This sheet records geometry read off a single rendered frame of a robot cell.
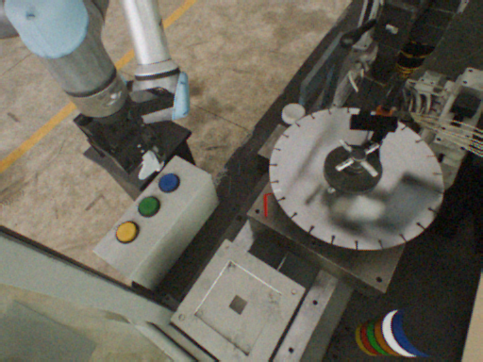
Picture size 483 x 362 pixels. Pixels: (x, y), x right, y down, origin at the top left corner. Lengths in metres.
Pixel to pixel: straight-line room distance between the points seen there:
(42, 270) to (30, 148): 2.09
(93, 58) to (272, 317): 0.49
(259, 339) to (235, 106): 1.66
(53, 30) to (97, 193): 1.60
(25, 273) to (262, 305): 0.40
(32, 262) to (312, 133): 0.56
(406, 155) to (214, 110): 1.52
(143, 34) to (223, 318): 0.64
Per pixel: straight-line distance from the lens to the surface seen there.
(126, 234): 0.69
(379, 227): 0.62
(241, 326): 0.60
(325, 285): 0.76
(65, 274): 0.37
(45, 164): 2.26
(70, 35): 0.41
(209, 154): 1.85
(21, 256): 0.32
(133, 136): 0.53
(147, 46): 0.82
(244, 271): 0.61
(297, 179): 0.63
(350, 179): 0.63
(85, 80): 0.44
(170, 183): 0.71
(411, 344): 0.36
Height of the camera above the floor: 1.49
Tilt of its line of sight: 60 degrees down
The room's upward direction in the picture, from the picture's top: 11 degrees counter-clockwise
